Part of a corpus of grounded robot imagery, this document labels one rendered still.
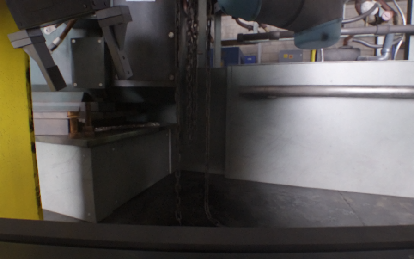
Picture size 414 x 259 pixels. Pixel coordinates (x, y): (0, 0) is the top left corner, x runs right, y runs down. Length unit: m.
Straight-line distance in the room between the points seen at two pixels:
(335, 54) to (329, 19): 0.84
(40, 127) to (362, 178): 1.31
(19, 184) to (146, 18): 0.57
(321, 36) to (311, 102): 0.70
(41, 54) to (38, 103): 0.44
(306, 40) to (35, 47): 0.44
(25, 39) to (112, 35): 0.14
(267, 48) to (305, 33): 5.72
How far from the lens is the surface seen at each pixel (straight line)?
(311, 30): 0.39
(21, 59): 0.48
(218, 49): 1.55
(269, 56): 6.05
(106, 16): 0.35
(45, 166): 0.92
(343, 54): 1.24
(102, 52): 0.71
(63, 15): 0.37
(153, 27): 0.75
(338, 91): 1.00
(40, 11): 0.39
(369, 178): 1.19
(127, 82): 0.73
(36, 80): 0.89
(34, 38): 0.44
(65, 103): 0.80
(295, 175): 1.11
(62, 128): 0.79
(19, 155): 0.47
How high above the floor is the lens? 0.39
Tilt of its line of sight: 7 degrees down
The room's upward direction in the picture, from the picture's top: 1 degrees clockwise
